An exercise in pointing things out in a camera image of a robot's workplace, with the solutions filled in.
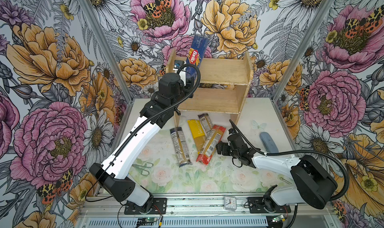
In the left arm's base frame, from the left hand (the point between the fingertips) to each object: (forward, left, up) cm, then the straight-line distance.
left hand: (187, 82), depth 67 cm
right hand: (-13, -20, -40) cm, 47 cm away
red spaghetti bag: (-10, -12, -37) cm, 41 cm away
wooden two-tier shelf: (+38, -26, -36) cm, 58 cm away
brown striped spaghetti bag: (+9, -11, -41) cm, 44 cm away
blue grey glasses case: (-8, -49, -41) cm, 64 cm away
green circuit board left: (-46, +20, -45) cm, 67 cm away
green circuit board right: (-46, -42, -44) cm, 76 cm away
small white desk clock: (-40, -20, -42) cm, 61 cm away
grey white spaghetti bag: (-10, +6, -41) cm, 42 cm away
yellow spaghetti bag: (0, -5, -42) cm, 42 cm away
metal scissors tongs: (-23, +25, -44) cm, 56 cm away
